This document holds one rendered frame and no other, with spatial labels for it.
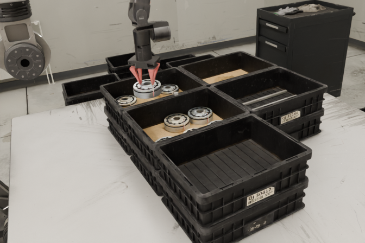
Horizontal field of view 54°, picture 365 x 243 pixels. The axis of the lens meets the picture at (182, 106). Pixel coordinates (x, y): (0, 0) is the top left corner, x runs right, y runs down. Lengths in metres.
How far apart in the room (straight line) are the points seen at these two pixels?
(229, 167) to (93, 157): 0.63
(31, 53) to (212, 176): 0.80
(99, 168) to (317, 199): 0.83
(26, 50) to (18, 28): 0.09
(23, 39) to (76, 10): 2.89
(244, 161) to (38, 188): 0.78
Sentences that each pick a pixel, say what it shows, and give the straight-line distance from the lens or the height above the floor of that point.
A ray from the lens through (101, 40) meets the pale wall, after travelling 4.47.
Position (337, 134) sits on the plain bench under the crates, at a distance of 1.71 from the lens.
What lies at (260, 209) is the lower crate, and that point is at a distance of 1.12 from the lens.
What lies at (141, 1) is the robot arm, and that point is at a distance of 1.23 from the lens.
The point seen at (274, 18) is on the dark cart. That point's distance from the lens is 2.97.
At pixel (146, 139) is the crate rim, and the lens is 1.21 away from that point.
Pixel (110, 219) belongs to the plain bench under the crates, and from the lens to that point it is 1.27.
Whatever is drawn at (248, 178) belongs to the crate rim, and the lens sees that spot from 1.01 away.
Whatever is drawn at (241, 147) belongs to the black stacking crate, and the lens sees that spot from 1.32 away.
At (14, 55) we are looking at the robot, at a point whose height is 1.17.
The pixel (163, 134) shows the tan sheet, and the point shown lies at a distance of 1.42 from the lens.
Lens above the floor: 1.56
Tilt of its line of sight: 27 degrees down
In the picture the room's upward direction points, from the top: 4 degrees counter-clockwise
